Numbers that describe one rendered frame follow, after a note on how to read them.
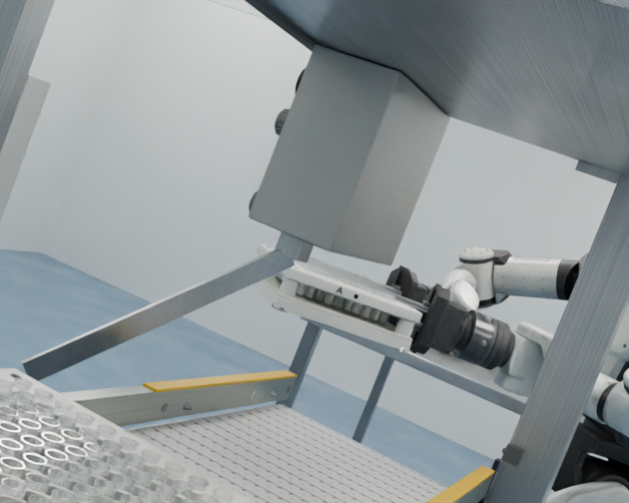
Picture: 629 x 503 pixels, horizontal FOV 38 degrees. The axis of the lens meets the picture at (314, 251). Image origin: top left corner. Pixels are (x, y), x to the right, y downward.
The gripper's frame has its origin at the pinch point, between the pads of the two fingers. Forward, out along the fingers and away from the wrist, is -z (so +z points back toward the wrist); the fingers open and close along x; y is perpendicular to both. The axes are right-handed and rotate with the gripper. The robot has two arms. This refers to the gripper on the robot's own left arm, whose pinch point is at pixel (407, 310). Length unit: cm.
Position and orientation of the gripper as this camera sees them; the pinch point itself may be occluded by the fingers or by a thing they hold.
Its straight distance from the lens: 161.0
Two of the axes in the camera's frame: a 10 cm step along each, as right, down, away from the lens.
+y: -1.3, -1.1, 9.9
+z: 9.2, 3.7, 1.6
